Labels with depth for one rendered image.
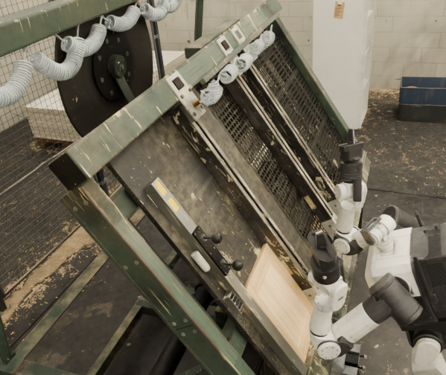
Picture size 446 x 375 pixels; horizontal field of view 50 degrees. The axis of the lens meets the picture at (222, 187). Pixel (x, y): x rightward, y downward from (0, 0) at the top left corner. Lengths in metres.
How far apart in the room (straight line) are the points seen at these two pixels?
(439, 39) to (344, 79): 1.70
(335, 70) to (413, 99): 1.02
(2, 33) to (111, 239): 0.78
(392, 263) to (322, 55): 4.20
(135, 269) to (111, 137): 0.41
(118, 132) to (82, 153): 0.17
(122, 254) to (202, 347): 0.40
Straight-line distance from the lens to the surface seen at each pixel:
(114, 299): 3.76
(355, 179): 2.00
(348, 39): 5.65
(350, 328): 1.73
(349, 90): 5.82
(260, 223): 1.98
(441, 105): 6.21
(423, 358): 2.10
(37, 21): 1.92
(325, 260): 1.42
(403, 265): 1.76
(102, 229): 1.45
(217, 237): 1.55
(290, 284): 2.08
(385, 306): 1.68
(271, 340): 1.86
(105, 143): 1.45
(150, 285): 1.50
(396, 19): 6.98
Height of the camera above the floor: 2.48
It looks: 31 degrees down
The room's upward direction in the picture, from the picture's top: 6 degrees counter-clockwise
